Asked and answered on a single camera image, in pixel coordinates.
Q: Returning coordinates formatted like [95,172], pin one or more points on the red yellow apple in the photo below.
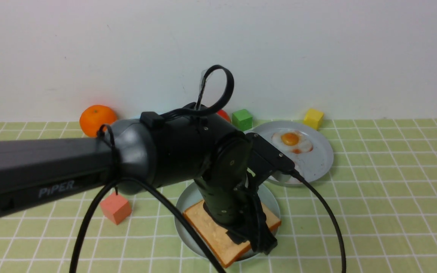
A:
[224,115]

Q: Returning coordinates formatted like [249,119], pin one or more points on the teal front plate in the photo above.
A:
[191,195]

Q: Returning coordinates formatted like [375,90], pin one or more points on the toast slice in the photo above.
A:
[224,249]

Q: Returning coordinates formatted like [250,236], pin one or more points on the back fried egg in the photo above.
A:
[292,141]

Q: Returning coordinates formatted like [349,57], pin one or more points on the orange fruit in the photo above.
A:
[94,117]

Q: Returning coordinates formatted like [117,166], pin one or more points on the yellow cube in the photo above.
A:
[313,118]

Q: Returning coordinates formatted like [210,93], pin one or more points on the green cube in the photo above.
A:
[242,119]

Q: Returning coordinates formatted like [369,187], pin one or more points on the grey plate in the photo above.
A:
[312,165]

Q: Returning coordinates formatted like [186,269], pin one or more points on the green checkered tablecloth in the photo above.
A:
[382,188]

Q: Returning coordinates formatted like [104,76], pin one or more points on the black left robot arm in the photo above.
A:
[209,150]

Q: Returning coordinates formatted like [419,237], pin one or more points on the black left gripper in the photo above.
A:
[232,201]

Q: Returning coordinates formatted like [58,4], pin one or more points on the salmon red cube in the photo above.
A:
[116,208]

